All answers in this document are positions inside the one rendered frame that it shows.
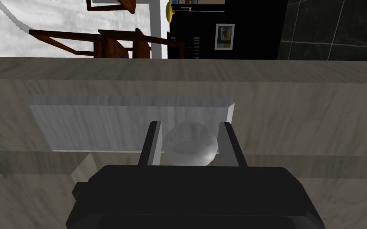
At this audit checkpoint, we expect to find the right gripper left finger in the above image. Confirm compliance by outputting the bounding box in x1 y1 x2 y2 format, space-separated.
138 120 163 167

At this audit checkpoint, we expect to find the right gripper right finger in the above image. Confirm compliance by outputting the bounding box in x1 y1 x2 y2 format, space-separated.
217 122 248 167

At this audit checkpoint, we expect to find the grey round knob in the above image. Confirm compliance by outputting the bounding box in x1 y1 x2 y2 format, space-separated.
163 120 219 167

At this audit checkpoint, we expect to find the grey drawer front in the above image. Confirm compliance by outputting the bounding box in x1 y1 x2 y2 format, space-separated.
24 95 235 153

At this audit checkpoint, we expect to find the brown wooden table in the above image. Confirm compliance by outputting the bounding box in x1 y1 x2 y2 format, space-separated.
28 28 185 60

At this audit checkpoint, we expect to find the framed picture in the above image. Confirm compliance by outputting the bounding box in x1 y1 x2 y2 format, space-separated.
214 23 236 51

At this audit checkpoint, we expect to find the yellow round lamp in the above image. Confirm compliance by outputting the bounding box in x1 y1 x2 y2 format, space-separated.
166 1 175 23

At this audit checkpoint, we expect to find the brown wooden chair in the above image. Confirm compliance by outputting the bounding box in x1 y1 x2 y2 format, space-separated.
86 0 137 15

